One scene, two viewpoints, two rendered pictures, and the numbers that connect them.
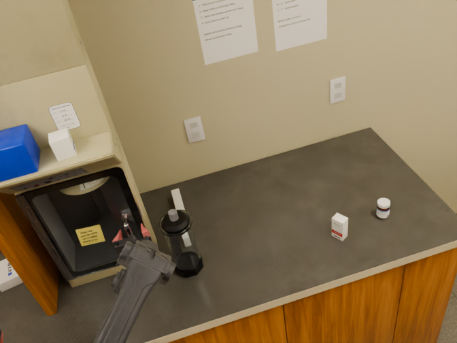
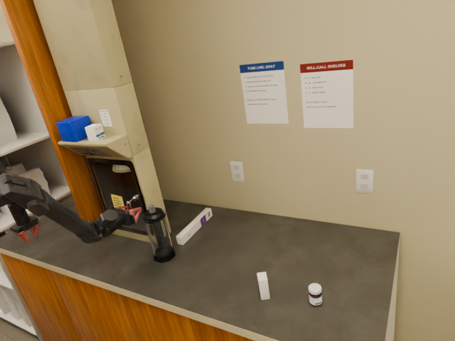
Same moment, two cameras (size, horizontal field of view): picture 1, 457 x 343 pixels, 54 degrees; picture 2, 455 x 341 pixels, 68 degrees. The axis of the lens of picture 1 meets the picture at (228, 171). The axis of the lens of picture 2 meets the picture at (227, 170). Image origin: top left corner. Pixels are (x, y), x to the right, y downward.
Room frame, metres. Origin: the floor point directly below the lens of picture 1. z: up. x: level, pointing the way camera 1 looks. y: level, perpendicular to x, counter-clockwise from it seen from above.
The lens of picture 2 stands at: (0.25, -0.93, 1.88)
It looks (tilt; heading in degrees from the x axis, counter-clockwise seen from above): 23 degrees down; 41
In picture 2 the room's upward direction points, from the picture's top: 9 degrees counter-clockwise
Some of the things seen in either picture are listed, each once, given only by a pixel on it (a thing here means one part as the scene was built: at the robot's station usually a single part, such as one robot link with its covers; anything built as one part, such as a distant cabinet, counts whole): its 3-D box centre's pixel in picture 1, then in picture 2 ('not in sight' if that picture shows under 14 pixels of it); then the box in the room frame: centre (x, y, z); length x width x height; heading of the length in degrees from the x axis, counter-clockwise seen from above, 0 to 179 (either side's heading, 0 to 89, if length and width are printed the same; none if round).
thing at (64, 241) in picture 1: (92, 227); (119, 197); (1.04, 0.46, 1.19); 0.30 x 0.01 x 0.40; 98
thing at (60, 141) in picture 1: (62, 144); (95, 132); (0.99, 0.41, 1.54); 0.05 x 0.05 x 0.06; 14
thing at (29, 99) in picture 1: (77, 170); (131, 160); (1.17, 0.48, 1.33); 0.32 x 0.25 x 0.77; 98
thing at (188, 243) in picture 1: (182, 243); (158, 234); (1.02, 0.20, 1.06); 0.11 x 0.11 x 0.21
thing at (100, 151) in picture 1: (59, 171); (94, 149); (0.99, 0.45, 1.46); 0.32 x 0.11 x 0.10; 98
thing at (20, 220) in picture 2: not in sight; (22, 218); (0.68, 0.70, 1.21); 0.10 x 0.07 x 0.07; 8
